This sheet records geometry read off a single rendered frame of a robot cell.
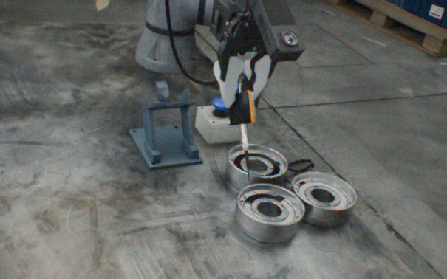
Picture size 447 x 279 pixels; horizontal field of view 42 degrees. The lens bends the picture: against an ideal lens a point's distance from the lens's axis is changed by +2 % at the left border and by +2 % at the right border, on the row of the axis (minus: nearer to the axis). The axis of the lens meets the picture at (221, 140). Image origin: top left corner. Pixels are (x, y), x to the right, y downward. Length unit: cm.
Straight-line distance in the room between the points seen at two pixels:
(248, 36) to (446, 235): 182
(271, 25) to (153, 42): 61
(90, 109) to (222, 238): 43
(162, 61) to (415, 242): 141
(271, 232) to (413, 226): 166
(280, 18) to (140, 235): 37
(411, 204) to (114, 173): 182
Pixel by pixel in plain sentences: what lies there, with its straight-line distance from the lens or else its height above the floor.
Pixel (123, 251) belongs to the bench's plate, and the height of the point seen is 80.
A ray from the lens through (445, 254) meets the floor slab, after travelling 242.
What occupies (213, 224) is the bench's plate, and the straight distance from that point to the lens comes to 89.
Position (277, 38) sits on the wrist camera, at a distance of 76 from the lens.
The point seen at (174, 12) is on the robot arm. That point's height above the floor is 94.
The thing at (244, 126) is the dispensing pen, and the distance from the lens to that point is 87.
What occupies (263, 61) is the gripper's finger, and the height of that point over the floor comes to 104.
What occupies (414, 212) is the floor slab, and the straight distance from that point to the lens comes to 257.
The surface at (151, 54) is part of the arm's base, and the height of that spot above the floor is 83.
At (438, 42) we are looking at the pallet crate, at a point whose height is 11.
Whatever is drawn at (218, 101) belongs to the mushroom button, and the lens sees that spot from 109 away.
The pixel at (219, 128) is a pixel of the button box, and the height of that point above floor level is 84.
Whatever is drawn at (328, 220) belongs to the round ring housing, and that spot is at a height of 82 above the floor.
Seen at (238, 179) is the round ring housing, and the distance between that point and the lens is 96.
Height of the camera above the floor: 136
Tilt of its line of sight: 30 degrees down
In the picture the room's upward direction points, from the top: 10 degrees clockwise
